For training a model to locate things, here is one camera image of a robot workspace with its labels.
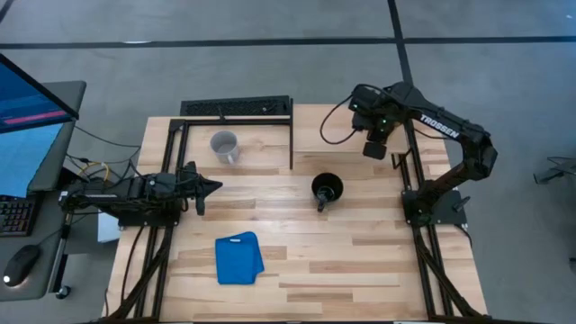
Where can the white box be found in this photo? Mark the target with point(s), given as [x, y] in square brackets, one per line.
[107, 229]

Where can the black caster wheel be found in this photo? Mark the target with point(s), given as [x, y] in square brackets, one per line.
[63, 292]

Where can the black aluminium frame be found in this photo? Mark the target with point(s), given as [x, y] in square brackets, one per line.
[243, 121]
[416, 168]

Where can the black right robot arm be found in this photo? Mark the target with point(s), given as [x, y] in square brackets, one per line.
[438, 126]

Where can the grey floral print mug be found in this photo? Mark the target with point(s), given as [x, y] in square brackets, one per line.
[223, 144]

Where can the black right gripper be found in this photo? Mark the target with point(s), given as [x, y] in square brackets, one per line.
[373, 112]

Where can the black computer mouse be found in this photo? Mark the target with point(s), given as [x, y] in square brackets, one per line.
[20, 263]

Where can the black keyboard on table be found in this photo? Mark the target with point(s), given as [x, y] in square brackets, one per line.
[234, 107]

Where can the black mug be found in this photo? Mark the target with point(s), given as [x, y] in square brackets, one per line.
[335, 180]

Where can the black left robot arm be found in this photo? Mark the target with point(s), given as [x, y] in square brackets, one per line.
[135, 195]

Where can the computer monitor blue screen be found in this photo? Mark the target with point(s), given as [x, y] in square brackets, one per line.
[27, 103]

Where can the grey side desk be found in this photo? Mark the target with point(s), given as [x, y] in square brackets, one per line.
[47, 234]

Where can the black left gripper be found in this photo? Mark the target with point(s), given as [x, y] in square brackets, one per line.
[193, 184]

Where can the blue folded cloth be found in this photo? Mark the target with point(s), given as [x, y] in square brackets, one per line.
[238, 258]

